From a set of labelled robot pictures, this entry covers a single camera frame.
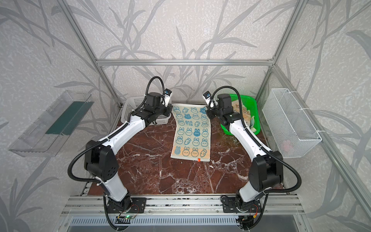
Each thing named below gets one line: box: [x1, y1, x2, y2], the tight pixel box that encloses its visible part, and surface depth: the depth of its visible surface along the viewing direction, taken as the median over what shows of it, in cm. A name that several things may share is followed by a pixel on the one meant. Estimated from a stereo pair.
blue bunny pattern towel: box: [170, 103, 211, 162], surface depth 98 cm
